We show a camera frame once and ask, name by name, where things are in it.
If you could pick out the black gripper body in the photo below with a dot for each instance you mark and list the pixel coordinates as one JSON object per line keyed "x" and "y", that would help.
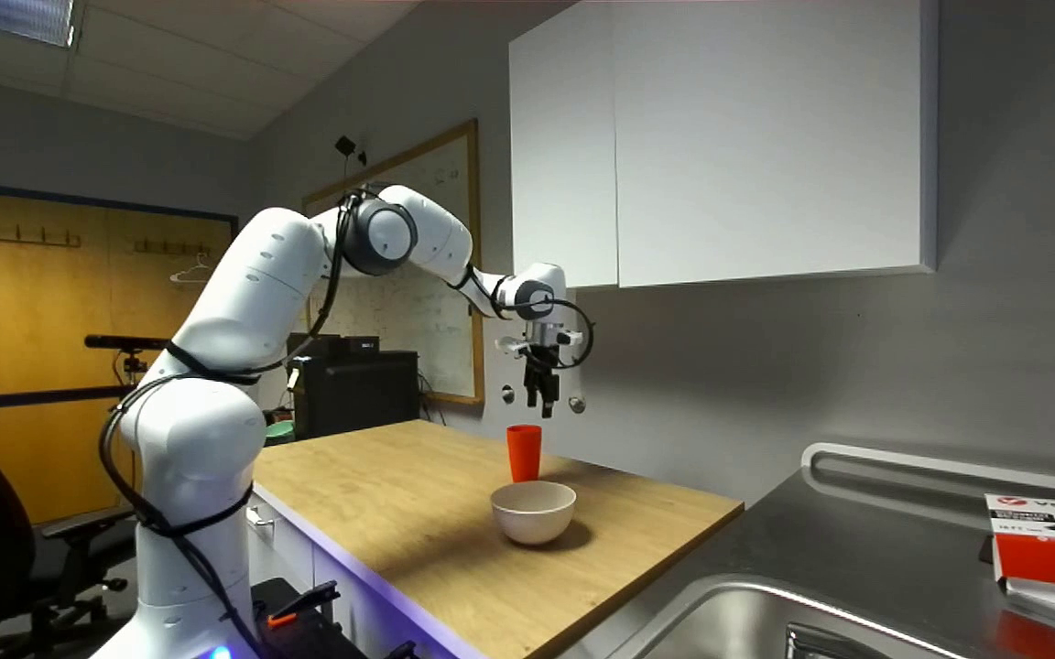
{"x": 542, "y": 352}

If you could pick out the red plastic cup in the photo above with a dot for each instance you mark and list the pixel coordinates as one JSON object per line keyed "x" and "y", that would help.
{"x": 526, "y": 451}

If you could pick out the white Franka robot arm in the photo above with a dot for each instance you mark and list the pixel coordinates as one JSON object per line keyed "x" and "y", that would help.
{"x": 246, "y": 281}

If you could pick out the beige ceramic bowl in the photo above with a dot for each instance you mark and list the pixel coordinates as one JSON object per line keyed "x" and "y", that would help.
{"x": 531, "y": 509}

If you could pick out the wood framed whiteboard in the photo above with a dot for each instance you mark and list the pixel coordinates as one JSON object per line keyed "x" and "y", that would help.
{"x": 430, "y": 330}

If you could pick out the black equipment box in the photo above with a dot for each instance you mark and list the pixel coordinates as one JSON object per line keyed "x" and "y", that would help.
{"x": 349, "y": 391}

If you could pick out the black and red clamp equipment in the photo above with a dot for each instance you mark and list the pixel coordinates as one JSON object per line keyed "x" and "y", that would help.
{"x": 301, "y": 618}

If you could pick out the stainless steel sink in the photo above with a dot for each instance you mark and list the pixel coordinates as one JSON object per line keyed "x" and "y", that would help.
{"x": 784, "y": 627}

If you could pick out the white tubular rack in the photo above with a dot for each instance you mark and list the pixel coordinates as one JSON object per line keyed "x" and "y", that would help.
{"x": 917, "y": 469}

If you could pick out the red and white box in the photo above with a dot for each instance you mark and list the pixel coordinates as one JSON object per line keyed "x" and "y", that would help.
{"x": 1051, "y": 555}

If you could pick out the ceiling light panel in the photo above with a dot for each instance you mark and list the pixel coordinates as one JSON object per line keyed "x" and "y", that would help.
{"x": 8, "y": 18}

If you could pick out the round metal wall knob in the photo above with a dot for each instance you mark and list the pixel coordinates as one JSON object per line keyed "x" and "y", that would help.
{"x": 505, "y": 393}

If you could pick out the small black wall camera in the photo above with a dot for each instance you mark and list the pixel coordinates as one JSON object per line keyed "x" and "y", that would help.
{"x": 349, "y": 149}

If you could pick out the white wall cabinet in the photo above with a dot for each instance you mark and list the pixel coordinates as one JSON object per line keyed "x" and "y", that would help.
{"x": 735, "y": 134}

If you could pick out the wall coat hook rail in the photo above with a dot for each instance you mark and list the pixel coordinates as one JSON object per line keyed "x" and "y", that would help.
{"x": 181, "y": 248}
{"x": 25, "y": 236}

